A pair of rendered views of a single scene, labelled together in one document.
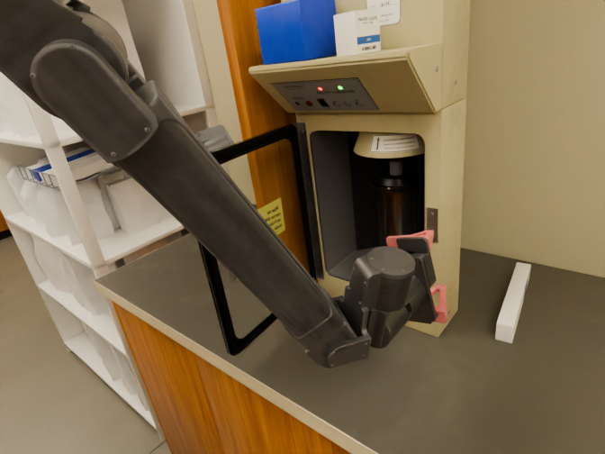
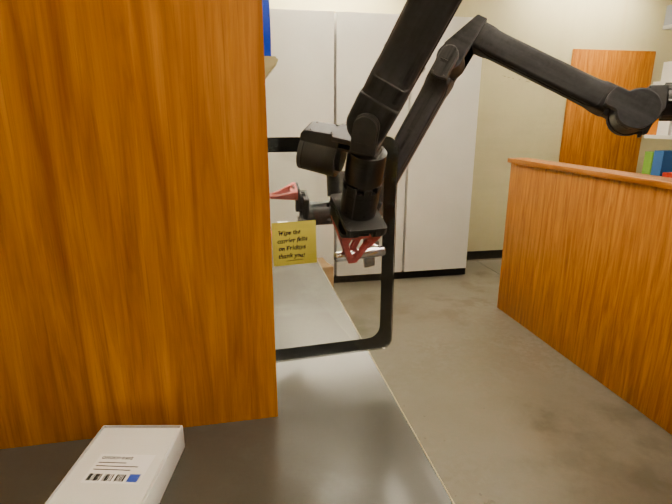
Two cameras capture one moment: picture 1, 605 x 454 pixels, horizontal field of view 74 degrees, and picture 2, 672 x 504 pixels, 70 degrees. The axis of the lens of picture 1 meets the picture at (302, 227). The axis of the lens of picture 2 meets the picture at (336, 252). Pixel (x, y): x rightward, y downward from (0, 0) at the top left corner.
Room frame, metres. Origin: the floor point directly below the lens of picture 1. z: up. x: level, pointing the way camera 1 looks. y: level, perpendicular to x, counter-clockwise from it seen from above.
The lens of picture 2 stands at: (1.37, 0.58, 1.42)
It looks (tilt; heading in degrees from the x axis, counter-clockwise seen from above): 16 degrees down; 215
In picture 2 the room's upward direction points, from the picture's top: straight up
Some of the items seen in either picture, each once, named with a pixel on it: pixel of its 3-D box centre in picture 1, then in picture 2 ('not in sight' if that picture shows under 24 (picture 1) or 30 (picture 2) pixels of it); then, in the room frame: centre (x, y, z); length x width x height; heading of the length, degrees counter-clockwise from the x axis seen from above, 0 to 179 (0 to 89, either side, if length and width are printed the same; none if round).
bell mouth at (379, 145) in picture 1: (394, 133); not in sight; (0.82, -0.22, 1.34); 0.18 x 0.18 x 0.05
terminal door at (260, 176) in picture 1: (263, 237); (313, 253); (0.74, 0.08, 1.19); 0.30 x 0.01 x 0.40; 141
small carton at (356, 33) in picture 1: (356, 32); not in sight; (0.69, -0.13, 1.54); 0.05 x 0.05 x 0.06; 32
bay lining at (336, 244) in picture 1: (393, 195); not in sight; (0.85, -0.22, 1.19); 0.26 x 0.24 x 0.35; 47
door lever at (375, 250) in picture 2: not in sight; (358, 251); (0.70, 0.15, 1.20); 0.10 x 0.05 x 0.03; 141
